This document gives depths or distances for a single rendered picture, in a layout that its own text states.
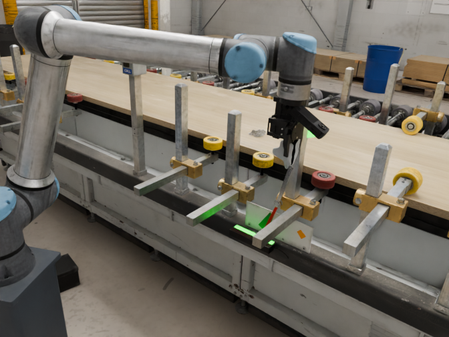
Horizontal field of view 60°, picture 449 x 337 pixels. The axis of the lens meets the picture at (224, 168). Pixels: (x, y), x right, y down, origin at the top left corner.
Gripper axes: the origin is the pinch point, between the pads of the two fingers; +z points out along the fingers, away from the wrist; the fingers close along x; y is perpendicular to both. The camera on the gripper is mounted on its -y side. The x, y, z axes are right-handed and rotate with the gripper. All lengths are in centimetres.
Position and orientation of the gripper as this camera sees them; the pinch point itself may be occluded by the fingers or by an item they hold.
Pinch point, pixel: (290, 165)
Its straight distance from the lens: 118.5
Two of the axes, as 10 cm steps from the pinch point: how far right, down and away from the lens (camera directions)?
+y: -7.9, -3.0, 5.4
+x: -6.1, 3.1, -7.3
